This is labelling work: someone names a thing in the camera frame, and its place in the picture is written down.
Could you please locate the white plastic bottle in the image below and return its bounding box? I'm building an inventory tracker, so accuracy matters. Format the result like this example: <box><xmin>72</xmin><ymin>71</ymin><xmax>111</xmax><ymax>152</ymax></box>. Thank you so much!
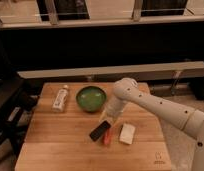
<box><xmin>52</xmin><ymin>85</ymin><xmax>69</xmax><ymax>112</ymax></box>

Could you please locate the black side furniture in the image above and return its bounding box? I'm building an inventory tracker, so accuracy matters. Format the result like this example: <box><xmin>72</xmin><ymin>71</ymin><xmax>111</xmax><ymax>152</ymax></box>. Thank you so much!
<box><xmin>0</xmin><ymin>77</ymin><xmax>39</xmax><ymax>151</ymax></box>

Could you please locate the white sponge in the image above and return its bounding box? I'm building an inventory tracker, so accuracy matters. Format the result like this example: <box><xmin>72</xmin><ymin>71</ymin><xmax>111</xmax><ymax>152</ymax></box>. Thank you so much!
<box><xmin>119</xmin><ymin>123</ymin><xmax>135</xmax><ymax>145</ymax></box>

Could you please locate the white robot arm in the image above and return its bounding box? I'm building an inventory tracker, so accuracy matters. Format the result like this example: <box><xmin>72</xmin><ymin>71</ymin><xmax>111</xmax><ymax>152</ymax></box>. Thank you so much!
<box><xmin>100</xmin><ymin>78</ymin><xmax>204</xmax><ymax>171</ymax></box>

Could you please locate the green bowl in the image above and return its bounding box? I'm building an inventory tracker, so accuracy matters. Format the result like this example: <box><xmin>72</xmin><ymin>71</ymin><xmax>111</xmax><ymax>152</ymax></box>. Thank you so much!
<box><xmin>76</xmin><ymin>86</ymin><xmax>106</xmax><ymax>113</ymax></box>

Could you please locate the orange carrot toy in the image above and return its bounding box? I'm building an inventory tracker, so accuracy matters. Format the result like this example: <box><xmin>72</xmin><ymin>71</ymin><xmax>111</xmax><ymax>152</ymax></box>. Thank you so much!
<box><xmin>103</xmin><ymin>129</ymin><xmax>112</xmax><ymax>145</ymax></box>

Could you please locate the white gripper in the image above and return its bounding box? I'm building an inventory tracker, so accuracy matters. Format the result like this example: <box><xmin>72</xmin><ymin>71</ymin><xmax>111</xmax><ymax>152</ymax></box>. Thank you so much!
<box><xmin>99</xmin><ymin>97</ymin><xmax>127</xmax><ymax>124</ymax></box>

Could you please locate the wooden cutting board table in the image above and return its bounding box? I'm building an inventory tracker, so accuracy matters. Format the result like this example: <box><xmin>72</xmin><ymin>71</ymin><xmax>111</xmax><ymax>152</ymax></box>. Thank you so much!
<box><xmin>15</xmin><ymin>83</ymin><xmax>171</xmax><ymax>171</ymax></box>

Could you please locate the black eraser block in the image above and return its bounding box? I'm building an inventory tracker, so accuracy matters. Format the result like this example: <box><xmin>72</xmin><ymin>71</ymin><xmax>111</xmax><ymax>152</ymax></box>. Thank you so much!
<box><xmin>89</xmin><ymin>121</ymin><xmax>111</xmax><ymax>141</ymax></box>

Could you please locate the long wooden bench shelf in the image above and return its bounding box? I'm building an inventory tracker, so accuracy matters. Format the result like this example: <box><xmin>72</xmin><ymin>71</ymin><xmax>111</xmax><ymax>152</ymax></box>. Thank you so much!
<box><xmin>18</xmin><ymin>61</ymin><xmax>204</xmax><ymax>80</ymax></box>

